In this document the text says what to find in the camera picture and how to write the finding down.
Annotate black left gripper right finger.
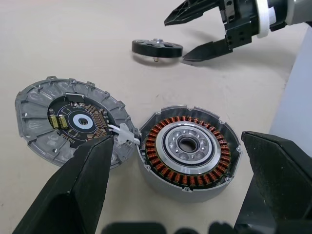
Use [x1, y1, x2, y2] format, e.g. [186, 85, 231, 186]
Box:
[234, 131, 312, 234]

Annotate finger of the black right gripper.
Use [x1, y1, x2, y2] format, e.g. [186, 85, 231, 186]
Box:
[164, 0, 221, 27]
[182, 39, 232, 63]

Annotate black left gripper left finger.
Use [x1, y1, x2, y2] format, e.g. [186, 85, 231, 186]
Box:
[12, 135, 115, 234]

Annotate black spoked rotor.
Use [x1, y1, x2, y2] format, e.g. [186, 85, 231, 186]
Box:
[132, 38, 183, 63]

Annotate silver motor housing copper windings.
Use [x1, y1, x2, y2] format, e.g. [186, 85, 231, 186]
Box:
[137, 104, 243, 203]

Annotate silver motor lid circuit board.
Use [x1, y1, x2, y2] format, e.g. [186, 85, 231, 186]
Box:
[14, 76, 141, 170]

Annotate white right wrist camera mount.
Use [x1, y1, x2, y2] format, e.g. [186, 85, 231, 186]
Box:
[253, 0, 277, 39]

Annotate white connector with wires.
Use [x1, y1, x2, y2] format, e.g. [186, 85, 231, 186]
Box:
[108, 123, 142, 147]

